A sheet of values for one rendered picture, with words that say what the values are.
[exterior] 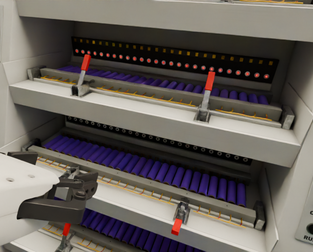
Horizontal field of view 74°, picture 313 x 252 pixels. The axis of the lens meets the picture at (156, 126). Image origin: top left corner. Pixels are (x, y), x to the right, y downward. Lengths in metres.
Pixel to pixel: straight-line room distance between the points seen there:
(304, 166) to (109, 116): 0.35
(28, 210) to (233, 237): 0.36
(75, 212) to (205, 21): 0.34
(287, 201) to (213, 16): 0.33
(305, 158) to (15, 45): 0.63
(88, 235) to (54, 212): 0.45
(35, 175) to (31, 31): 0.49
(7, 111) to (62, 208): 0.45
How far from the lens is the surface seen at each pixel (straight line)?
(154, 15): 0.43
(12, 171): 0.20
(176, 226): 0.39
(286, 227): 0.44
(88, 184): 0.24
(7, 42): 0.61
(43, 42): 0.66
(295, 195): 0.42
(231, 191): 0.51
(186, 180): 0.50
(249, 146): 0.39
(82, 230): 0.65
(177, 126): 0.38
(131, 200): 0.48
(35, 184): 0.19
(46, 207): 0.19
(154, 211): 0.46
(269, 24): 0.40
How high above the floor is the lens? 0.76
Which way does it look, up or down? 9 degrees down
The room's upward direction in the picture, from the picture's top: 10 degrees clockwise
